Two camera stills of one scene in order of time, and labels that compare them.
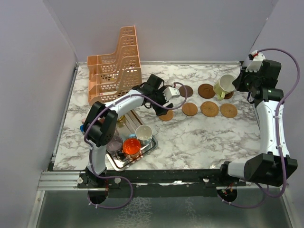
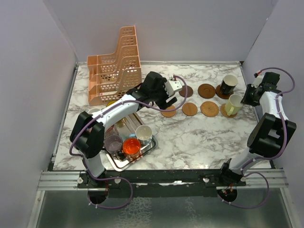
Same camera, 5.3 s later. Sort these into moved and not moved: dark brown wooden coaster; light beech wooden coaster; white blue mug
Moved: light beech wooden coaster
Not moved: white blue mug; dark brown wooden coaster
